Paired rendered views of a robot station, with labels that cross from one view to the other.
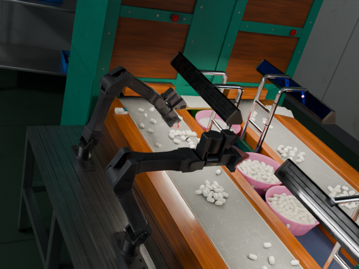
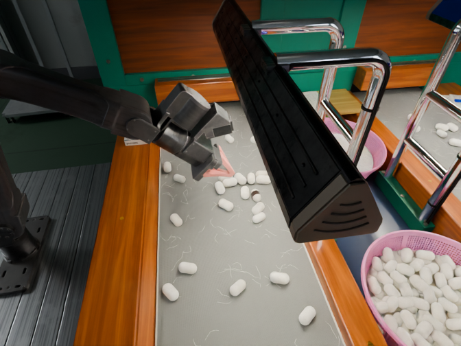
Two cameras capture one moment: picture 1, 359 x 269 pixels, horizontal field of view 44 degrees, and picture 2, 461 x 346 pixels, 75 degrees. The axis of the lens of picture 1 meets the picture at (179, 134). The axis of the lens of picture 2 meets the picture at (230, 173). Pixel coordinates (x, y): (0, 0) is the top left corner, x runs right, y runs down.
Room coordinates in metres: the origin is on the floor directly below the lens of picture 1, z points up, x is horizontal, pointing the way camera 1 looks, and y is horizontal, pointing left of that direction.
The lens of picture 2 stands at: (1.55, -0.19, 1.26)
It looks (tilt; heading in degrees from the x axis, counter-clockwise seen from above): 42 degrees down; 23
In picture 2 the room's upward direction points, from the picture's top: straight up
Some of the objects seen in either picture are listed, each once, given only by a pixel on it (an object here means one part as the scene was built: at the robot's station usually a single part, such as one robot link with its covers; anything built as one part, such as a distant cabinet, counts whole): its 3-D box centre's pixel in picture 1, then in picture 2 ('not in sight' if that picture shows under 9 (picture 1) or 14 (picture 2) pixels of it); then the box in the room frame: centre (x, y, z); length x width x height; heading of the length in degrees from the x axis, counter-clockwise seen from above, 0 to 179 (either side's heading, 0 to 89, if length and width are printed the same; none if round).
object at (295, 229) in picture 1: (290, 212); not in sight; (1.68, -0.58, 0.72); 0.27 x 0.27 x 0.10
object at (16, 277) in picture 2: (84, 151); (16, 242); (1.71, 0.40, 0.71); 0.20 x 0.07 x 0.08; 34
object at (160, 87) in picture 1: (148, 88); (204, 88); (2.33, 0.24, 0.83); 0.30 x 0.06 x 0.07; 123
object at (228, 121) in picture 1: (203, 84); (258, 64); (1.99, -0.05, 1.08); 0.62 x 0.08 x 0.07; 33
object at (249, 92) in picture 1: (245, 92); (399, 74); (2.70, -0.33, 0.83); 0.30 x 0.06 x 0.07; 123
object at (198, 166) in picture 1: (202, 148); not in sight; (1.32, -0.09, 1.11); 0.12 x 0.09 x 0.12; 124
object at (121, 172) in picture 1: (154, 168); not in sight; (1.22, 0.05, 1.05); 0.30 x 0.09 x 0.12; 124
